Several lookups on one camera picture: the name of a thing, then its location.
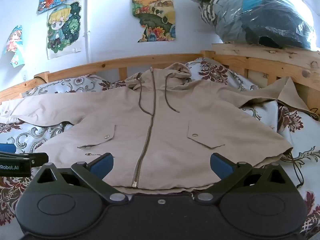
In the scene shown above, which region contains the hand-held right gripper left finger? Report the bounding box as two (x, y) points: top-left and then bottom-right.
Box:
(30, 152), (129, 205)

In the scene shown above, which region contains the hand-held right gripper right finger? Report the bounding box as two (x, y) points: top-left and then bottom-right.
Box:
(194, 152), (295, 204)

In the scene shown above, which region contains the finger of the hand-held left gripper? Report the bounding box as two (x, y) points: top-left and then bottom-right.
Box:
(0, 152), (49, 168)
(0, 143), (16, 154)

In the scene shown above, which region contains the beige hooded zip jacket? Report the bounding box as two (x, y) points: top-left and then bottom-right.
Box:
(0, 62), (312, 195)

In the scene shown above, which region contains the clear bag of blue clothes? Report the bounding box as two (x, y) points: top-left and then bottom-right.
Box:
(200, 0), (316, 51)

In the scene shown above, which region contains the floral patterned bedsheet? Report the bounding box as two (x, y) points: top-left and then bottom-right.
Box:
(0, 57), (320, 240)

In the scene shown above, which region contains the rough wooden plank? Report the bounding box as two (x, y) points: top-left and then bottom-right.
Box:
(211, 42), (320, 85)

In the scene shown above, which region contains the wooden bed frame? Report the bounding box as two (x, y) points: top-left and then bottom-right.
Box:
(0, 50), (320, 120)

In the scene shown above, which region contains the torn cartoon wall poster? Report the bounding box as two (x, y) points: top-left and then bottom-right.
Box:
(2, 25), (26, 68)

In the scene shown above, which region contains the blond cartoon figure wall poster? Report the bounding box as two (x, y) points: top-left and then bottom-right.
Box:
(47, 1), (83, 60)

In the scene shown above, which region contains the white wall conduit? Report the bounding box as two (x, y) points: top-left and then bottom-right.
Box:
(85, 0), (91, 64)

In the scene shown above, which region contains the landscape wall poster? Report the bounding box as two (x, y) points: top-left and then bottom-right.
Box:
(131, 0), (176, 43)

